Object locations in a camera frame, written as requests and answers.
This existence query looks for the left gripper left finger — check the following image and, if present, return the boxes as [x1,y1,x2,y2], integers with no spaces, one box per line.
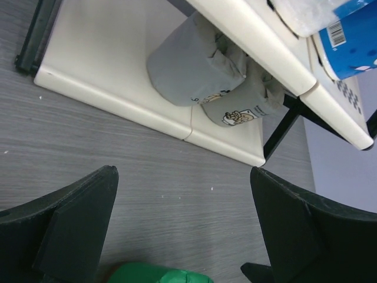
[1,166,119,282]

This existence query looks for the blue roll front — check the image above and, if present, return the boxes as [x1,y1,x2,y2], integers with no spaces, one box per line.
[312,1,376,80]

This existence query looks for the blue roll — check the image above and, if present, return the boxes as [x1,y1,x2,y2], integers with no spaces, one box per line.
[312,1,376,80]
[272,0,348,37]

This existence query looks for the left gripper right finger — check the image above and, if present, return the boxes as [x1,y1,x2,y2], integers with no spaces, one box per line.
[241,167,376,282]

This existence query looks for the grey paper roll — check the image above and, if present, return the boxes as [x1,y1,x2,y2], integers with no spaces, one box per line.
[202,66,285,127]
[147,12,247,107]

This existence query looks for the cream three-tier checkered shelf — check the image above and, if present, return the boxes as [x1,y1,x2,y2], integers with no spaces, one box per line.
[15,1,376,166]

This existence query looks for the green paper roll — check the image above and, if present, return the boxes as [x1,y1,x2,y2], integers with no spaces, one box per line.
[104,262,213,283]

